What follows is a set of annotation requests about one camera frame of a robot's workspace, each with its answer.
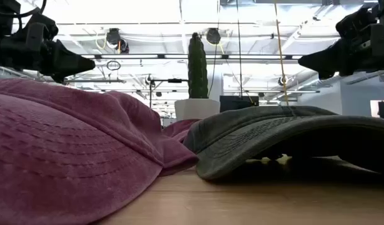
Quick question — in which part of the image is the dark green baseball cap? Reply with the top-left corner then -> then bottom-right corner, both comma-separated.
183,105 -> 384,181

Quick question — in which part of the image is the yellow hanging cable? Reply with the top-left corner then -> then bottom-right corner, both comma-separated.
274,0 -> 290,108

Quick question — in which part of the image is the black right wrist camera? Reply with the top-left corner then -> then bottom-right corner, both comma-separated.
335,6 -> 378,40

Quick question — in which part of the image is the maroon baseball cap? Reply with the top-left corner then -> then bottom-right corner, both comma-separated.
162,118 -> 201,144
0,77 -> 200,225

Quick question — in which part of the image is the black ceiling cable reel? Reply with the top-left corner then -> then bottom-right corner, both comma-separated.
206,27 -> 222,46
105,27 -> 131,54

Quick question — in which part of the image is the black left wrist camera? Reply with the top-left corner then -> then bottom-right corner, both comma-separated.
26,12 -> 59,41

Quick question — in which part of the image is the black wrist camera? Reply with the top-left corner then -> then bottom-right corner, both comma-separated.
335,6 -> 378,40
26,12 -> 59,41

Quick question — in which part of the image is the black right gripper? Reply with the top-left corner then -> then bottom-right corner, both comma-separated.
298,23 -> 384,81

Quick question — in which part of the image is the green cactus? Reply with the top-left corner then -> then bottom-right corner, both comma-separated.
188,32 -> 209,100

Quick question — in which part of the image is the black hanging cable loop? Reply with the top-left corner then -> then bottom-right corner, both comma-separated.
106,60 -> 122,71

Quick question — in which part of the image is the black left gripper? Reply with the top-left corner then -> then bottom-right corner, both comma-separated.
0,23 -> 96,84

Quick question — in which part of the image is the black boom stand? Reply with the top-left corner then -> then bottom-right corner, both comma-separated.
147,74 -> 189,109

